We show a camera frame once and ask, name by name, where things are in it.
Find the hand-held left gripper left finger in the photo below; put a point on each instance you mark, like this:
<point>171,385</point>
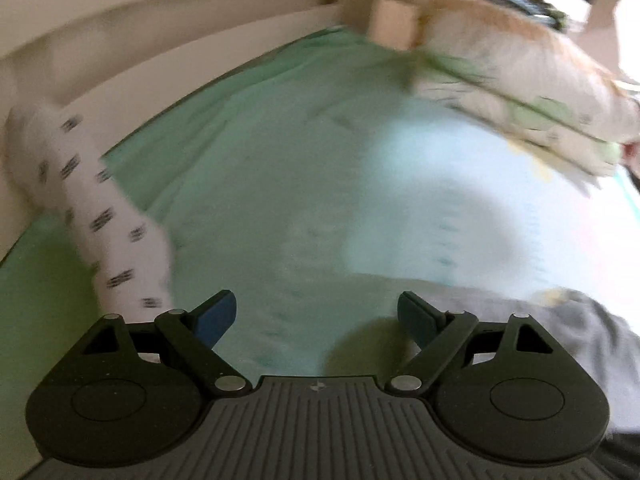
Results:
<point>217,320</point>

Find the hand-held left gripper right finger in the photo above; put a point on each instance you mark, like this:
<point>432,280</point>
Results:
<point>417,321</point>

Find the grey pants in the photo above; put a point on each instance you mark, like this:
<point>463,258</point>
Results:
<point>590,330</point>

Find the person's white patterned sock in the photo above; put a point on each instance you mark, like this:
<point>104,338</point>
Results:
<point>100,195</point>

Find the pastel flower print bed blanket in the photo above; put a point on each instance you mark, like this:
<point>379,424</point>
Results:
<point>300,160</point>

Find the folded leaf print quilt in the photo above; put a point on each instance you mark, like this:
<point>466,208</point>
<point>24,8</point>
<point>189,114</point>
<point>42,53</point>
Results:
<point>500,75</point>

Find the cream wooden bed rail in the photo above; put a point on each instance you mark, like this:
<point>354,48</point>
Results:
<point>150,35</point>

